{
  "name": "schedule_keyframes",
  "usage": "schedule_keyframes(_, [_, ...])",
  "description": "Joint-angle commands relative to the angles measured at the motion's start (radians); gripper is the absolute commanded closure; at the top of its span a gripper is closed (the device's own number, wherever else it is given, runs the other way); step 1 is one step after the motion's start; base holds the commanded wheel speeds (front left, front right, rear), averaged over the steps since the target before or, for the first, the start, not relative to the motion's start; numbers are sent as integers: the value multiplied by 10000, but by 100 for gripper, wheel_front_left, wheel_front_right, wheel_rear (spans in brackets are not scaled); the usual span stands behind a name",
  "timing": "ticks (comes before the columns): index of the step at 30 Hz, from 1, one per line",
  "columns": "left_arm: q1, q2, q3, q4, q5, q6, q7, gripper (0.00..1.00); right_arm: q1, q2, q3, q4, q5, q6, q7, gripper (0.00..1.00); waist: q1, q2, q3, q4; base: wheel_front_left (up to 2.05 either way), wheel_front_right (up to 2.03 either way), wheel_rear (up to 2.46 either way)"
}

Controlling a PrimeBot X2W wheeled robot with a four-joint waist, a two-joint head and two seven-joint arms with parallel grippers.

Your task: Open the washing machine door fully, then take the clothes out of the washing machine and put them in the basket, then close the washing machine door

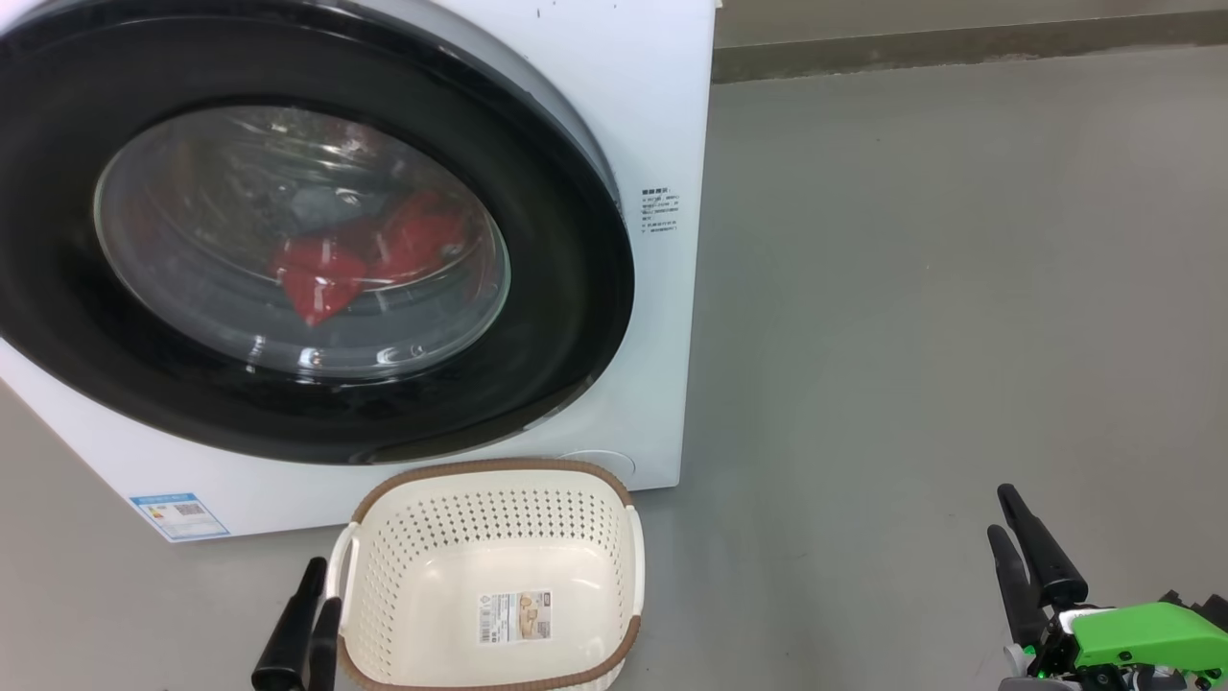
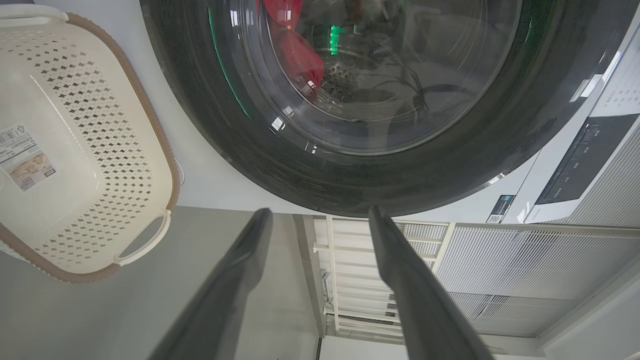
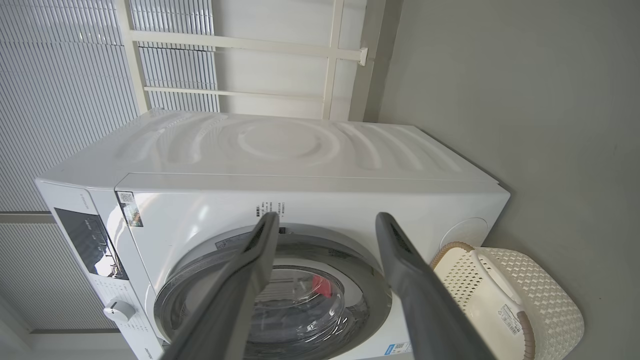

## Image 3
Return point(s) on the white barcode label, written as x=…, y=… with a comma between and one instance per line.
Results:
x=510, y=320

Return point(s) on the white front-load washing machine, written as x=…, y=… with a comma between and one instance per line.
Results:
x=300, y=145

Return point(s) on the white metal railing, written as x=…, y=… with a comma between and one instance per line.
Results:
x=225, y=42

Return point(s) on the dark appliance control panel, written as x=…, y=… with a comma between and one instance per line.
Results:
x=90, y=242

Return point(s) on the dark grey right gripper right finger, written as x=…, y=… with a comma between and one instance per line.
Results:
x=425, y=305

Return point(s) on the blue energy label sticker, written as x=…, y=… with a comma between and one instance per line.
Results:
x=397, y=348

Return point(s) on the dark washing machine door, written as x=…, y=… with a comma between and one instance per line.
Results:
x=310, y=312

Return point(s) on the red and white garment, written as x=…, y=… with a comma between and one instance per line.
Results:
x=321, y=287

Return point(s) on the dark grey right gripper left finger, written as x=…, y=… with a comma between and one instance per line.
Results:
x=235, y=300

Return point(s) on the dark QR code sticker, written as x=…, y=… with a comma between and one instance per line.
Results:
x=130, y=210

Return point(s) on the cream perforated laundry basket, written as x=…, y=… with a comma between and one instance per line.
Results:
x=540, y=285

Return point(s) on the white washing machine dial knob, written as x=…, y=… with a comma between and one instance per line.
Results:
x=119, y=311

